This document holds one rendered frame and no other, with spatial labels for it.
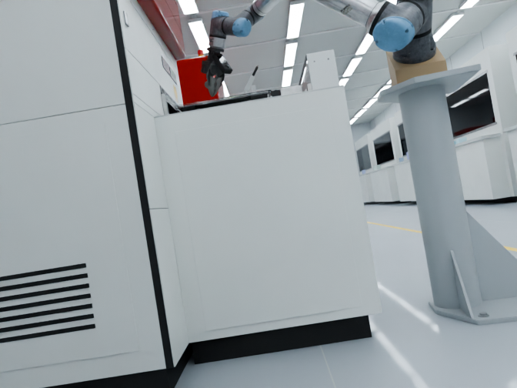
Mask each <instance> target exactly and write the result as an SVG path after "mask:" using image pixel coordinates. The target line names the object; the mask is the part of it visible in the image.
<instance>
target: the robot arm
mask: <svg viewBox="0 0 517 388"><path fill-rule="evenodd" d="M280 1H281V0H255V1H254V2H253V3H252V4H251V5H250V6H249V7H247V8H246V9H245V10H243V11H242V12H240V13H239V14H238V15H236V16H235V17H229V13H227V12H224V11H219V10H215V11H213V12H212V18H211V26H210V33H209V40H208V46H209V47H208V48H207V50H206V51H208V58H207V60H205V61H202V69H201V72H202V73H204V74H206V78H207V82H205V87H206V88H207V89H208V91H209V94H210V96H211V97H214V96H215V94H216V93H217V92H218V90H219V89H220V87H221V86H222V83H223V81H224V78H225V74H231V73H232V68H231V66H230V65H229V64H228V62H227V61H226V60H225V58H224V56H223V55H222V54H220V52H224V48H225V42H226V36H227V35H231V36H236V37H246V36H248V35H249V33H250V31H251V30H252V26H253V25H254V24H255V23H257V22H258V21H260V20H262V19H263V18H264V16H265V15H266V14H267V13H268V12H269V11H270V10H271V9H272V8H274V7H275V6H276V5H277V4H278V3H279V2H280ZM313 1H315V2H318V3H319V4H321V5H324V6H325V7H327V8H330V9H331V10H333V11H334V12H337V13H339V14H340V15H343V16H345V17H346V18H349V19H351V20H352V21H354V22H356V23H358V24H360V25H362V26H364V27H366V28H367V31H368V34H369V35H370V36H372V37H373V40H374V42H375V44H376V45H377V46H378V47H379V48H380V49H381V50H383V51H386V52H392V57H393V58H394V60H396V61H397V62H400V63H403V64H416V63H421V62H425V61H428V60H429V59H431V58H432V57H434V56H435V54H436V43H435V39H434V37H433V34H432V1H433V0H396V5H395V4H393V3H391V2H389V1H387V0H386V1H384V2H377V1H376V0H313ZM214 75H217V76H216V77H215V78H213V77H212V76H214Z"/></svg>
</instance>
